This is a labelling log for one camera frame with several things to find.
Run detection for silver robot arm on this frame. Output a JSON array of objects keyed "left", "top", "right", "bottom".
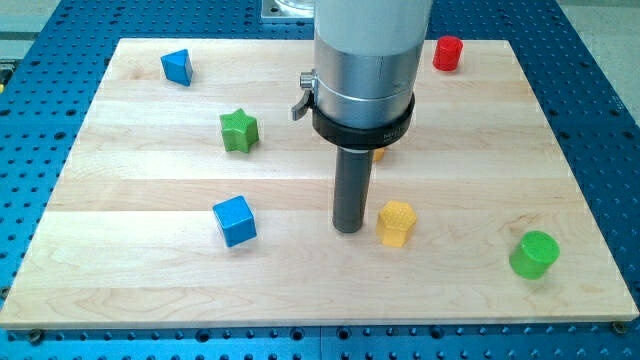
[{"left": 292, "top": 0, "right": 432, "bottom": 151}]

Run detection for yellow hexagon block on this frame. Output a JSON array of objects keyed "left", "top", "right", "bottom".
[{"left": 376, "top": 200, "right": 417, "bottom": 248}]

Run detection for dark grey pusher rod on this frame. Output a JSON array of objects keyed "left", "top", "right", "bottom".
[{"left": 332, "top": 147, "right": 374, "bottom": 233}]

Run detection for small yellow block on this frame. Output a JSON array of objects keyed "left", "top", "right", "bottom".
[{"left": 373, "top": 148, "right": 386, "bottom": 162}]

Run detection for green star block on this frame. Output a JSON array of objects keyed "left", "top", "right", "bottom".
[{"left": 219, "top": 108, "right": 259, "bottom": 153}]

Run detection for blue cube block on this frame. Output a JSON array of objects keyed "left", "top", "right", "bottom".
[{"left": 212, "top": 196, "right": 257, "bottom": 247}]

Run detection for wooden board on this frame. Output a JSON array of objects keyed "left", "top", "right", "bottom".
[{"left": 1, "top": 39, "right": 638, "bottom": 329}]

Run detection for silver mounting plate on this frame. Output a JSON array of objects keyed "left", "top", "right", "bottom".
[{"left": 260, "top": 0, "right": 315, "bottom": 22}]

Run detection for blue triangle block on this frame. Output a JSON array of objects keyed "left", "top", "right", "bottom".
[{"left": 160, "top": 49, "right": 193, "bottom": 87}]

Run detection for red cylinder block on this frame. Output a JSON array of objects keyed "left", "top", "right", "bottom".
[{"left": 432, "top": 35, "right": 463, "bottom": 72}]

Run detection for green cylinder block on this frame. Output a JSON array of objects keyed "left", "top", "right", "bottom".
[{"left": 509, "top": 231, "right": 560, "bottom": 280}]

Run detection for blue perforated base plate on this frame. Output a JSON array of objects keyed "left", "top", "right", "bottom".
[{"left": 1, "top": 1, "right": 639, "bottom": 359}]

